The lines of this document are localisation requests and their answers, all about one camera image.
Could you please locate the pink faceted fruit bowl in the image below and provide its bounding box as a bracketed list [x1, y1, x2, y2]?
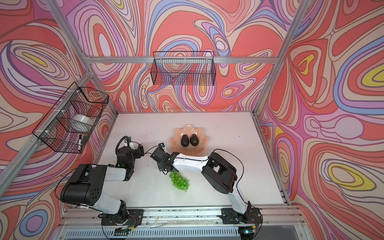
[170, 125, 209, 157]

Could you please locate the green fake grape bunch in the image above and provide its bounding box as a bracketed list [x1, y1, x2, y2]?
[170, 172, 189, 192]

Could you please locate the dark avocado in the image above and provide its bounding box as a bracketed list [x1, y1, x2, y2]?
[190, 134, 200, 147]
[181, 135, 190, 148]

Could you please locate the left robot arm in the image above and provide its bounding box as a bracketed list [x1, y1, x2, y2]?
[59, 137, 145, 226]

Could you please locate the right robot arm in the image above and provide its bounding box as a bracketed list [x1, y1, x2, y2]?
[151, 147, 263, 226]

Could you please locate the black marker pen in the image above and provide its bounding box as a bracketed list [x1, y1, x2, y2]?
[78, 134, 82, 153]

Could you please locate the silver tape roll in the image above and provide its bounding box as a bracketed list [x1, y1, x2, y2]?
[72, 114, 95, 126]

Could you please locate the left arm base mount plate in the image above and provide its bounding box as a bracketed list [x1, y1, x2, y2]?
[98, 209, 144, 227]

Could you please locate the black wire basket left wall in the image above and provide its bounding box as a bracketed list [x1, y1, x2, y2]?
[32, 83, 109, 154]

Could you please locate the black wire basket wall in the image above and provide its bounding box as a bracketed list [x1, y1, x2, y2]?
[151, 51, 216, 87]
[32, 83, 109, 154]

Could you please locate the aluminium front rail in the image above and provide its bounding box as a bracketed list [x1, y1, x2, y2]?
[59, 205, 306, 228]

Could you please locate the black wire basket back wall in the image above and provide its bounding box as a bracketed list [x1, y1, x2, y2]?
[151, 51, 216, 87]

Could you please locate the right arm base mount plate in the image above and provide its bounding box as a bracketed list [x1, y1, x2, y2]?
[219, 207, 263, 226]

